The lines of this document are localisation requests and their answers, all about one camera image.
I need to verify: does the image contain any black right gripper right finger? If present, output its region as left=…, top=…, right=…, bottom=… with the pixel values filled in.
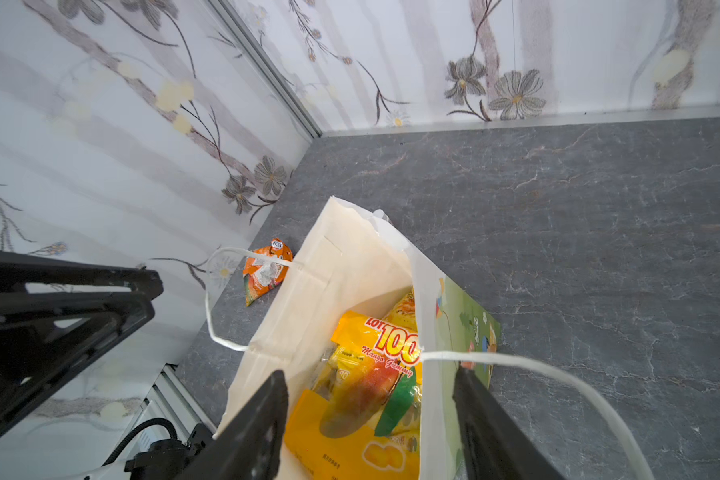
left=453, top=367, right=563, bottom=480

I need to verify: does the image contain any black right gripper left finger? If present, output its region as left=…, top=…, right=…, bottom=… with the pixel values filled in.
left=178, top=370, right=288, bottom=480

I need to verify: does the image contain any large yellow snack bag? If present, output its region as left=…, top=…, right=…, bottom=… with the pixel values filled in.
left=284, top=292, right=420, bottom=479

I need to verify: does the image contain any yellow mango gummy bag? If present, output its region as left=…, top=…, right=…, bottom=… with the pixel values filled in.
left=314, top=306, right=423, bottom=439

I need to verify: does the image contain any white paper bag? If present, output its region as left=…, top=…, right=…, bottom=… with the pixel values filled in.
left=213, top=197, right=652, bottom=479

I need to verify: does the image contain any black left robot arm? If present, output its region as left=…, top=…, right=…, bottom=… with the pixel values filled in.
left=0, top=251, right=164, bottom=438

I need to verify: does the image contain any orange snack packet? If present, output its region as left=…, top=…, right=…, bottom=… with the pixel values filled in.
left=243, top=238, right=293, bottom=306

